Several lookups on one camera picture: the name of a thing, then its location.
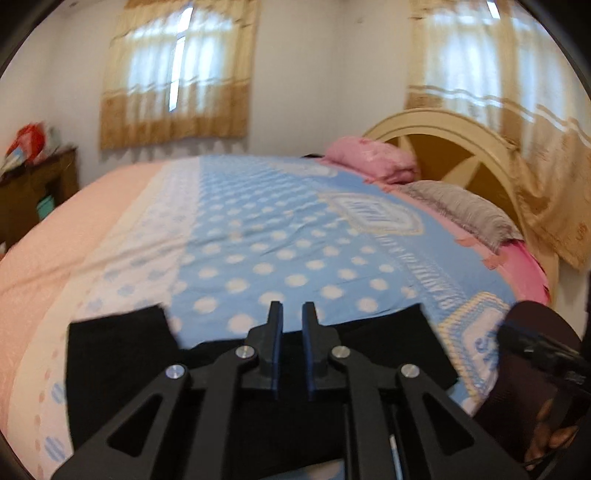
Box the black pants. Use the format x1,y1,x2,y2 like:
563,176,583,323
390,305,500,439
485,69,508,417
57,302,474,479

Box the striped pillow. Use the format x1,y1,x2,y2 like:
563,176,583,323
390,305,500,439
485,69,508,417
399,180,525,253

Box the pink blue patterned bedspread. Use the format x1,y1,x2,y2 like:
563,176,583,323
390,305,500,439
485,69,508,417
1,156,549,479

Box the cream and brown headboard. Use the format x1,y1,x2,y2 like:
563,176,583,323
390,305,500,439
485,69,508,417
363,108,559,305

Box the teal box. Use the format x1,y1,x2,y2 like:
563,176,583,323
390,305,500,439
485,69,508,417
37,195,55,221

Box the pink floral pillow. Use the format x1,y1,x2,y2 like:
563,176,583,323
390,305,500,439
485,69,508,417
322,136,418,184

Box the dark brown wooden desk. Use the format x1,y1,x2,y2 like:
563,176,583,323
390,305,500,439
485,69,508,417
1,146,80,249

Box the red items on desk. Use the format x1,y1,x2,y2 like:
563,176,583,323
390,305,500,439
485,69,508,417
5,122,50,165

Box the beige patterned curtain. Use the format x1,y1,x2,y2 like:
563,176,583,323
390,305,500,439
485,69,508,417
99,1,260,151

